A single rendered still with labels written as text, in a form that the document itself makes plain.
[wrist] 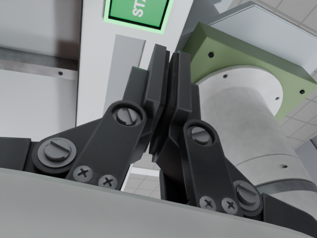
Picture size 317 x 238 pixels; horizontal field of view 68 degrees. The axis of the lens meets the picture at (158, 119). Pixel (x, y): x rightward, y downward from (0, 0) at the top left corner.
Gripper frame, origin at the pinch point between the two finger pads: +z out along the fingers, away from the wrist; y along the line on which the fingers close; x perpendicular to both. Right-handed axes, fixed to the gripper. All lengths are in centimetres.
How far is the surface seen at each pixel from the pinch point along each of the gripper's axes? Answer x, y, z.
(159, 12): -1.7, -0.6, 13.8
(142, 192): -230, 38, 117
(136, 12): -2.1, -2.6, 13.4
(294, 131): -110, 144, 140
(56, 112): -30.9, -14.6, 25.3
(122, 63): -8.0, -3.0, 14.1
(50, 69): -18.4, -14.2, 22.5
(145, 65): -7.6, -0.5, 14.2
